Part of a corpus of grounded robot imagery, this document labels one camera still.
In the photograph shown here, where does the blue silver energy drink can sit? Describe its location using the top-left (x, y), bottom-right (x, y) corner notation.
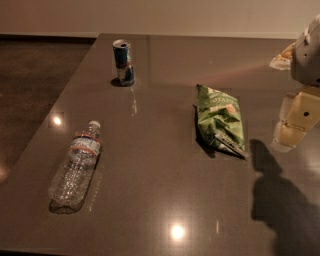
top-left (112, 39), bottom-right (135, 86)

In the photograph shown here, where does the clear plastic water bottle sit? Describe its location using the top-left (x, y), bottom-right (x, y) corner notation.
top-left (48, 121), bottom-right (102, 209)

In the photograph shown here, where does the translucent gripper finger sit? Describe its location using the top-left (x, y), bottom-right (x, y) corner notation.
top-left (271, 94), bottom-right (306, 153)

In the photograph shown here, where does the green jalapeno chip bag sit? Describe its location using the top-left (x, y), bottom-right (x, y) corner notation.
top-left (196, 84), bottom-right (248, 159)

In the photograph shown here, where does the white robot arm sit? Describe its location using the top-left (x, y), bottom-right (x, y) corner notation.
top-left (269, 15), bottom-right (320, 153)

